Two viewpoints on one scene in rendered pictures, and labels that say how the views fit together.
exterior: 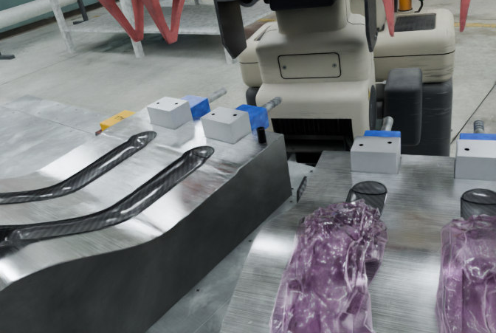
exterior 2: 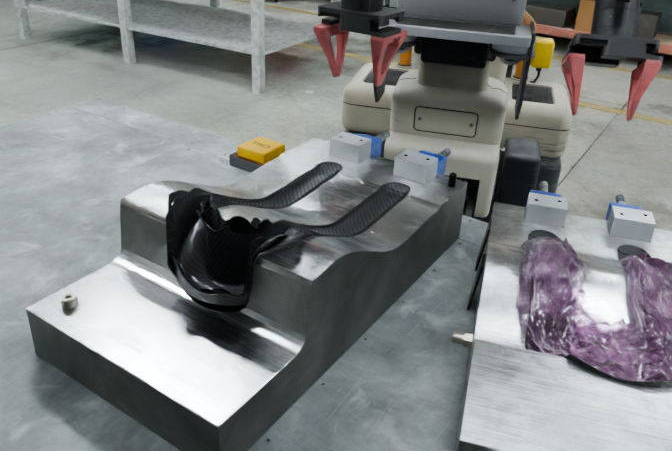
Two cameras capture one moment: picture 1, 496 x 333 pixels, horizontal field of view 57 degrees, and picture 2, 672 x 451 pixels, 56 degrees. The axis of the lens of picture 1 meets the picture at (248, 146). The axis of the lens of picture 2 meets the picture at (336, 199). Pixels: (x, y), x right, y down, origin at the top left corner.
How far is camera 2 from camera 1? 0.40 m
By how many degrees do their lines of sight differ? 11
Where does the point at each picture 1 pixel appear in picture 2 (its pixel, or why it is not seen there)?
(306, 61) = (444, 117)
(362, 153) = (538, 207)
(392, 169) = (560, 223)
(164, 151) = (359, 182)
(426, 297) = (620, 298)
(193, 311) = (406, 315)
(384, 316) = (594, 307)
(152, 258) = (389, 265)
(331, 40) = (473, 101)
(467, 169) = (620, 229)
